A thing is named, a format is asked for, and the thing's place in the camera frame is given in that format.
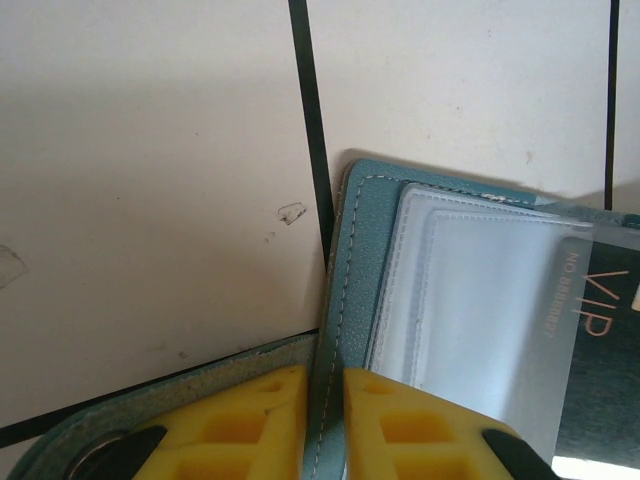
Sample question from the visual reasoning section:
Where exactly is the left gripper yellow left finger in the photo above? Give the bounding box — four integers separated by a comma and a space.
121, 364, 308, 480

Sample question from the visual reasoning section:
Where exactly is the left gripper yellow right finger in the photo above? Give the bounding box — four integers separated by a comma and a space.
343, 367, 555, 480

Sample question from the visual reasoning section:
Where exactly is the black VIP credit card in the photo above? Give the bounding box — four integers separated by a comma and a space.
538, 233, 640, 471

